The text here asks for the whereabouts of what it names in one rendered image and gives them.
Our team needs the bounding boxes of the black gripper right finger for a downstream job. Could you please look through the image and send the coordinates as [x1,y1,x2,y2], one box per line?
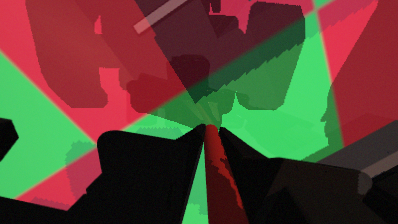
[219,127,373,224]

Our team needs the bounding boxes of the dark red peg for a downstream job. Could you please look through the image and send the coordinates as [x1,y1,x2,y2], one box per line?
[204,124,249,224]

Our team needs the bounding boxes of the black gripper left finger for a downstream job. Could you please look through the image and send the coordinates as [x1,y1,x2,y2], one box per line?
[97,124,206,224]

